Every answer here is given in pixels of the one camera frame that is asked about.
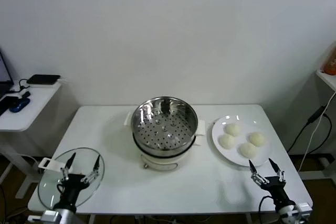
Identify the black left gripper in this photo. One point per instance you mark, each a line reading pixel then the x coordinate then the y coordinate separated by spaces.
pixel 72 184

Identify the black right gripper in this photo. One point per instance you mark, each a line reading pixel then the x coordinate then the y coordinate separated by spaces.
pixel 275 186

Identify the white steamed baozi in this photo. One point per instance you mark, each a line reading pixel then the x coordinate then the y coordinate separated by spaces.
pixel 257 139
pixel 227 142
pixel 247 150
pixel 233 130

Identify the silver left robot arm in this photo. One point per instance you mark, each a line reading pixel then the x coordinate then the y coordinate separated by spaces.
pixel 68 216

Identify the stainless steel steamer basket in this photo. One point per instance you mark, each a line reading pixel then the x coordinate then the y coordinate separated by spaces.
pixel 136 113

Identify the white round plate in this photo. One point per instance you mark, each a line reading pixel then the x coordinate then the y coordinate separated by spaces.
pixel 236 119

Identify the white electric cooking pot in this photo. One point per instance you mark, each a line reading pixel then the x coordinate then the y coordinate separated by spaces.
pixel 157 159

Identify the white side table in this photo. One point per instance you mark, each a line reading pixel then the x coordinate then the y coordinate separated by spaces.
pixel 31 108

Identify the blue computer mouse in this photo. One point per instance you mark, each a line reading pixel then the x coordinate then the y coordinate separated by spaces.
pixel 19 105

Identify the small black dongle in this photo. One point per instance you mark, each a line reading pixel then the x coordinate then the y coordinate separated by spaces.
pixel 26 94

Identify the black flat device box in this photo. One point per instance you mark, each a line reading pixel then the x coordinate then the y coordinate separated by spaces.
pixel 43 78

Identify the black flat case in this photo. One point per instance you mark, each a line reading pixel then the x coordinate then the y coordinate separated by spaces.
pixel 8 103

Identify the white desk shelf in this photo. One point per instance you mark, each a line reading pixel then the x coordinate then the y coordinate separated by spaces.
pixel 328 78

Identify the black laptop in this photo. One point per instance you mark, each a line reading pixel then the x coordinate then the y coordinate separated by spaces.
pixel 4 77

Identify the orange snack bag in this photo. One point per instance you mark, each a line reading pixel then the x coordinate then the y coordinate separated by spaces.
pixel 331 64

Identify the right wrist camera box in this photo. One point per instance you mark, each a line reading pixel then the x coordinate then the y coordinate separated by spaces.
pixel 304 207

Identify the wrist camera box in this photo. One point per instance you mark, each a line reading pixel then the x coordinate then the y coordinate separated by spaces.
pixel 50 217
pixel 304 207

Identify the white desk leg frame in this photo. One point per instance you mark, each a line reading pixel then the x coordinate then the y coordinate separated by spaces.
pixel 325 162

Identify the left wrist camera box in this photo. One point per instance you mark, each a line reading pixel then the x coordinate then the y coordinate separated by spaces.
pixel 50 217

